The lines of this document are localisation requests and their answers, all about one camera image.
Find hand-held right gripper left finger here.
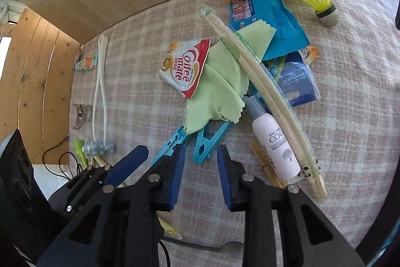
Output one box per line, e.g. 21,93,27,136
36,144,186,267

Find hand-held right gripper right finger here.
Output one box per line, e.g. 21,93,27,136
217,144,366,267

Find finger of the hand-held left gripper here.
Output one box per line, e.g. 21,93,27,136
58,145,149,214

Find blue plastic clothespin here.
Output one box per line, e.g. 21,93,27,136
192,121,233,165
150,126,190,166

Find plaid cloth covered desktop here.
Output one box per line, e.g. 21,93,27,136
67,0,400,267

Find wooden clothespin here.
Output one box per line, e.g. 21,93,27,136
249,140,288,189

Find white lotion bottle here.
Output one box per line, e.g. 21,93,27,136
244,95,302,180

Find metal clamp clip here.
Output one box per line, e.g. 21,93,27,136
72,103,94,130

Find metal spoon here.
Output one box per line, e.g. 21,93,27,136
161,239,244,253

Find wrapped bamboo chopsticks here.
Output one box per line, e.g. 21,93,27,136
200,4,328,202

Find pine wood board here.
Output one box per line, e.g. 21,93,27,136
0,7,82,165

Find green cleaning cloth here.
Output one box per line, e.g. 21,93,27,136
183,22,277,134

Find red white creamer sachet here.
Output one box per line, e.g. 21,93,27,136
159,39,211,99

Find fruit print hand cream tube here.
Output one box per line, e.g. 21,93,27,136
74,51,100,72

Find blue tissue packet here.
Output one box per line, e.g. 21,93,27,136
267,53,321,107

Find small orange packet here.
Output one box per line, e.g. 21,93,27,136
298,46,319,63

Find blue snack packet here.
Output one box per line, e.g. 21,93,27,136
229,0,310,61

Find white cord grey ball massager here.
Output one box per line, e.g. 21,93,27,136
83,35,116,156

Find black cable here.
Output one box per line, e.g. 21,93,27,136
58,152,83,183
42,135,71,166

